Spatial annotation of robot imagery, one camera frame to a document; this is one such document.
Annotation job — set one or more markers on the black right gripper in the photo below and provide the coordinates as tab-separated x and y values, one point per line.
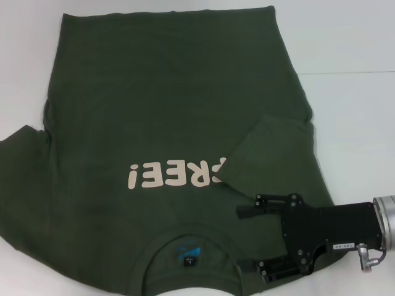
333	225

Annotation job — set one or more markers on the dark green FREE T-shirt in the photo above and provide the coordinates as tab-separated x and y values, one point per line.
154	92

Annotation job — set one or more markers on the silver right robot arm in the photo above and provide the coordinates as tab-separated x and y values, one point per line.
387	222

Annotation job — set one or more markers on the silver right wrist elbow connector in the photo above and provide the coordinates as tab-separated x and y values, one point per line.
364	257

